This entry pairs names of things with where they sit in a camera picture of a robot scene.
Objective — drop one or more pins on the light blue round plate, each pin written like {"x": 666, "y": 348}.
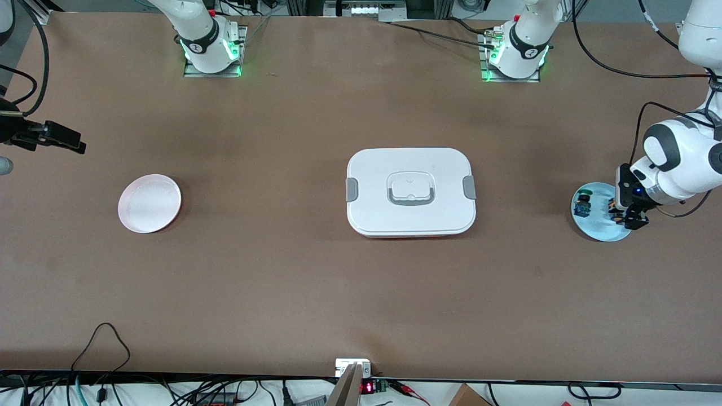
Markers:
{"x": 598, "y": 225}

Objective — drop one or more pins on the brown cardboard box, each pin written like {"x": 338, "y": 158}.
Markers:
{"x": 468, "y": 397}

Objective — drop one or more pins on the grey device with lights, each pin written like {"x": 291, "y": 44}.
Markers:
{"x": 366, "y": 10}

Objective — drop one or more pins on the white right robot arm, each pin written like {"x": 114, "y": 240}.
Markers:
{"x": 203, "y": 39}

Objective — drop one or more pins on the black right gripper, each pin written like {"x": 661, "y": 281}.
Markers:
{"x": 12, "y": 131}

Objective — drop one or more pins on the aluminium frame extrusion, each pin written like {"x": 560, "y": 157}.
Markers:
{"x": 38, "y": 12}

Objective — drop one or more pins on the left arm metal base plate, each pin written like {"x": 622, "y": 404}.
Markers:
{"x": 491, "y": 78}

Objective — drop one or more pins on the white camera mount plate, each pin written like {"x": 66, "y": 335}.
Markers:
{"x": 340, "y": 366}

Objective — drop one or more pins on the red digit display module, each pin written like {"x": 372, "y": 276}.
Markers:
{"x": 368, "y": 387}

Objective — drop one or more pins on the orange push button switch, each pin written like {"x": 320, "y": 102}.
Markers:
{"x": 612, "y": 202}

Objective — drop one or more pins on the white lunch box lid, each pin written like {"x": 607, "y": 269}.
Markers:
{"x": 412, "y": 214}

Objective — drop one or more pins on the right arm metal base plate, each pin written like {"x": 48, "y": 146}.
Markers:
{"x": 194, "y": 72}

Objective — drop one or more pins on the green push button switch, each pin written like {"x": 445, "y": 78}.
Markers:
{"x": 582, "y": 206}

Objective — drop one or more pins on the black power strip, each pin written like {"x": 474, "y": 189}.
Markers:
{"x": 217, "y": 400}

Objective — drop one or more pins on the pink round plate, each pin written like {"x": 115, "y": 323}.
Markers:
{"x": 149, "y": 204}

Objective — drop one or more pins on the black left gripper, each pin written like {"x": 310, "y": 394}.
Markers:
{"x": 624, "y": 189}

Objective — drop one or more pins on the aluminium camera mount profile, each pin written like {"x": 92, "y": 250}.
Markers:
{"x": 347, "y": 389}

